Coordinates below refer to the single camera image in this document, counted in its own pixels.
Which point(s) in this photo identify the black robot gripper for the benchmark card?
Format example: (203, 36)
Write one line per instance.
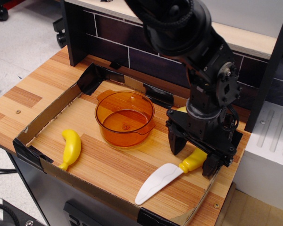
(211, 135)

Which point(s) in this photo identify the yellow handled white toy knife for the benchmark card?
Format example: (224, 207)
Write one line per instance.
(168, 172)

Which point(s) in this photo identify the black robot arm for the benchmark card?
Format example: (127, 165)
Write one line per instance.
(182, 30)

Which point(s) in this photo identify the orange transparent plastic pot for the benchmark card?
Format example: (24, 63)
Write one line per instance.
(126, 118)

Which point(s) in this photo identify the cardboard fence with black tape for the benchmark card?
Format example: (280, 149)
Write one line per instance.
(87, 154)

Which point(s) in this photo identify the yellow toy potato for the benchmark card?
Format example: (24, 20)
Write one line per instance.
(182, 109)

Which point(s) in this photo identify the white toy sink drainboard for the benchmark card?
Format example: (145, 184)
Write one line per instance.
(260, 172)

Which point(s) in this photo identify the yellow toy banana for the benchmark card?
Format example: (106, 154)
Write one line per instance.
(72, 148)

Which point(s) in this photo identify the black chair caster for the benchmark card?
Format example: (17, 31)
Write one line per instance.
(58, 26)

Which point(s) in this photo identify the black caster wheel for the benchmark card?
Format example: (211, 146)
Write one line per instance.
(3, 14)

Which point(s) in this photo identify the black right frame post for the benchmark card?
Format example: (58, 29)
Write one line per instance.
(266, 82)

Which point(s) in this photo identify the black upright shelf post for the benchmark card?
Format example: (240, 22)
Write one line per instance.
(77, 44)

